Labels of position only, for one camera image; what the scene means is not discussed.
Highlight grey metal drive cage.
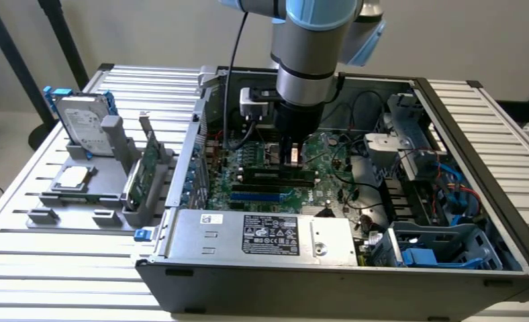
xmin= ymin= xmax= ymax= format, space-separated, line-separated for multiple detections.
xmin=381 ymin=93 xmax=449 ymax=182

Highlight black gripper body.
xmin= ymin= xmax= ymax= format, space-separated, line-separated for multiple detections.
xmin=273 ymin=101 xmax=324 ymax=142

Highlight black open PC case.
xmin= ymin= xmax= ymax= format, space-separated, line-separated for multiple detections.
xmin=133 ymin=64 xmax=529 ymax=315

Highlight silver hard disk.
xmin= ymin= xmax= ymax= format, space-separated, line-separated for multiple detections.
xmin=52 ymin=95 xmax=116 ymax=158

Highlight blue expansion slot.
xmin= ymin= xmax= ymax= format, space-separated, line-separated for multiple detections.
xmin=229 ymin=191 xmax=284 ymax=203

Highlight silver CPU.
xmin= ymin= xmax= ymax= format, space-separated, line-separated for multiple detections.
xmin=52 ymin=165 xmax=97 ymax=193

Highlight black looped wire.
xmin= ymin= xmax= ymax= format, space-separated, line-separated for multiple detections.
xmin=347 ymin=91 xmax=387 ymax=132

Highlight blue wire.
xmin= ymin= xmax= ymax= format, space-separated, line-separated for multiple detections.
xmin=429 ymin=160 xmax=472 ymax=216

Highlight grey disk bay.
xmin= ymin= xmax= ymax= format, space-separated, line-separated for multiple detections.
xmin=385 ymin=220 xmax=503 ymax=270

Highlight silver power supply unit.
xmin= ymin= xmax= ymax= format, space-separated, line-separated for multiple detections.
xmin=164 ymin=209 xmax=360 ymax=268

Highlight green motherboard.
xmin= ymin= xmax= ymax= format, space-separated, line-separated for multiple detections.
xmin=178 ymin=129 xmax=384 ymax=216

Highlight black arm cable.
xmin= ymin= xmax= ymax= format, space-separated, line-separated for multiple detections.
xmin=221 ymin=11 xmax=259 ymax=151

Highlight black stand pole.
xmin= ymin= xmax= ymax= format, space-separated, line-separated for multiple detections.
xmin=0 ymin=0 xmax=90 ymax=149

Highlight red wire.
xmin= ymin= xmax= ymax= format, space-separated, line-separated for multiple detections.
xmin=443 ymin=186 xmax=481 ymax=215

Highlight grey parts rack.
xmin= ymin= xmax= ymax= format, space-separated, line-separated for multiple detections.
xmin=25 ymin=115 xmax=178 ymax=231

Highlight CPU socket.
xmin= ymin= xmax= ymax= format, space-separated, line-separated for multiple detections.
xmin=263 ymin=143 xmax=288 ymax=168

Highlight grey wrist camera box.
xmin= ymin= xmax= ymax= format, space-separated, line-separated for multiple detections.
xmin=239 ymin=87 xmax=277 ymax=119

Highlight green graphics card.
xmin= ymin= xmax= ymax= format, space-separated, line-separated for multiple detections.
xmin=126 ymin=111 xmax=165 ymax=211

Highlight blue disk bracket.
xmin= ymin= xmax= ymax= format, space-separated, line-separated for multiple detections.
xmin=42 ymin=86 xmax=118 ymax=119

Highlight green RAM stick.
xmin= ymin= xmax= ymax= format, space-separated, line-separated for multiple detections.
xmin=60 ymin=195 xmax=102 ymax=203

